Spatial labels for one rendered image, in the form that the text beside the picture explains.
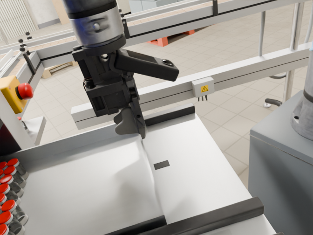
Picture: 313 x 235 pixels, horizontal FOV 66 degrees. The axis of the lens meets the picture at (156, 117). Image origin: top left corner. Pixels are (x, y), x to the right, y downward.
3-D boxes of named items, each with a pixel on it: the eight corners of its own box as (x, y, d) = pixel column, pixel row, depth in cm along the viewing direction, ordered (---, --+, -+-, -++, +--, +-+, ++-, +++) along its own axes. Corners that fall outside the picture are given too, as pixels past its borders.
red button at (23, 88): (17, 105, 58) (9, 90, 56) (22, 97, 61) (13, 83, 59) (33, 100, 58) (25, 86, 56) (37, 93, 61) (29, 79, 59)
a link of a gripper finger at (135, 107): (134, 119, 48) (121, 80, 43) (143, 116, 48) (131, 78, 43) (138, 133, 44) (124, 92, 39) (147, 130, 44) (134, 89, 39)
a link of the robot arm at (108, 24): (115, 1, 40) (119, 9, 33) (123, 29, 42) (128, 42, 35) (70, 13, 39) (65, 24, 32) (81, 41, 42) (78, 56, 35)
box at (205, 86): (195, 98, 144) (193, 85, 139) (193, 94, 148) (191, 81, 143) (214, 93, 145) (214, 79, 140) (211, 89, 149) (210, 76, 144)
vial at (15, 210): (13, 229, 40) (-2, 212, 38) (17, 217, 42) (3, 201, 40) (27, 224, 41) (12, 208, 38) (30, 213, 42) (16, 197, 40)
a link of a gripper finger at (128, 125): (121, 144, 50) (106, 107, 45) (148, 135, 51) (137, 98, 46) (123, 154, 48) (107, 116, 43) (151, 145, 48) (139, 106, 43)
